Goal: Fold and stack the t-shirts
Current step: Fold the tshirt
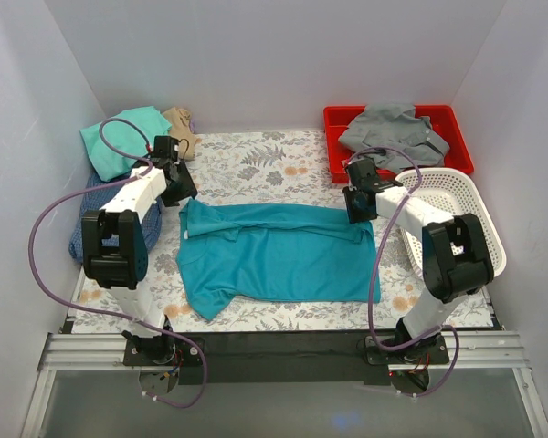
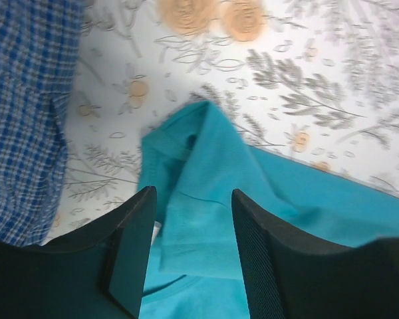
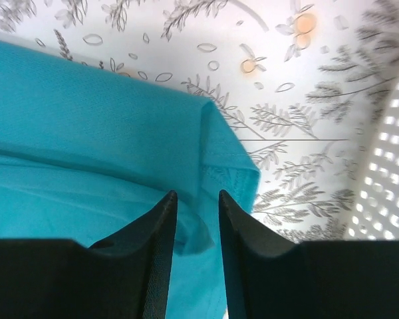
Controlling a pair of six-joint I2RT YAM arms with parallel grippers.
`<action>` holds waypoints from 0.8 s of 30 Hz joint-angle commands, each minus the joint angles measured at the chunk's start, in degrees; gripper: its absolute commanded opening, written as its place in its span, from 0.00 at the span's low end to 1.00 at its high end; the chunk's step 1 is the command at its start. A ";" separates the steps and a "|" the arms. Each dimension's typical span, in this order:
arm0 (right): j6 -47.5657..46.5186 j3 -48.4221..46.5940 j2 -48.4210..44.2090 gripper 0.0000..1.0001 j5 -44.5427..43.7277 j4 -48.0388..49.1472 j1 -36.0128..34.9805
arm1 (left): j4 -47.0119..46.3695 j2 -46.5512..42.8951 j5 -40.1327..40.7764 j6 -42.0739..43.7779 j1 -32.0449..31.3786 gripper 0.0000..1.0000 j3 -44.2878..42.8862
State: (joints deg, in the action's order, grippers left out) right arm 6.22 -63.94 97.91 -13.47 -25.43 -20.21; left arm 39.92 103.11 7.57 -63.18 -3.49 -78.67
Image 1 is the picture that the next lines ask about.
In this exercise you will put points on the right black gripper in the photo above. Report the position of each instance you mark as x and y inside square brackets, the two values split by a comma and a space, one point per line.
[358, 206]

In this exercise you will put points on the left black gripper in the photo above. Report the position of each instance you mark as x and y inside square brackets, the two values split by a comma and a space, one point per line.
[181, 187]

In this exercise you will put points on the teal t shirt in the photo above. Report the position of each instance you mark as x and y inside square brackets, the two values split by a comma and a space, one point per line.
[274, 252]

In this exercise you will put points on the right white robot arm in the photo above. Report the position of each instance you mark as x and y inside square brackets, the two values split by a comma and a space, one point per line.
[461, 252]

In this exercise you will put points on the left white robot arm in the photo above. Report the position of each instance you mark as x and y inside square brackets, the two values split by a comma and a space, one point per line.
[114, 249]

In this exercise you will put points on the beige folded garment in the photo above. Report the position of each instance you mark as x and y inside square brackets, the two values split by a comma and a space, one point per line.
[181, 129]

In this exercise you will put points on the mint green folded shirt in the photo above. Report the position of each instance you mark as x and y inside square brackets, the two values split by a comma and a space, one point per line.
[107, 163]

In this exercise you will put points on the grey crumpled shirt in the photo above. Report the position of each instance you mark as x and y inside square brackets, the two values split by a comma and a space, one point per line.
[396, 137]

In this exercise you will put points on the red plastic tray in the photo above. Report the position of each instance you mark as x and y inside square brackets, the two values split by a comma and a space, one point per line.
[337, 118]

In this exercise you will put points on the floral patterned table mat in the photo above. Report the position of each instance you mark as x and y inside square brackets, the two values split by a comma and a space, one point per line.
[272, 167]

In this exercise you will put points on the blue checkered folded shirt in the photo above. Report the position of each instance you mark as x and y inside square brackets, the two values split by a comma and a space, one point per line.
[94, 201]

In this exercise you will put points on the white perforated plastic basket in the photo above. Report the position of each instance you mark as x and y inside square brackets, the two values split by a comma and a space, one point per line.
[452, 191]

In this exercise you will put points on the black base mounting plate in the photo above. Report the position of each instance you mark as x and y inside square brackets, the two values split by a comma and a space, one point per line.
[274, 357]

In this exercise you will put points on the aluminium frame rail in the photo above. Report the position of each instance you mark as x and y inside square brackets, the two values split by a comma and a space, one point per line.
[471, 350]

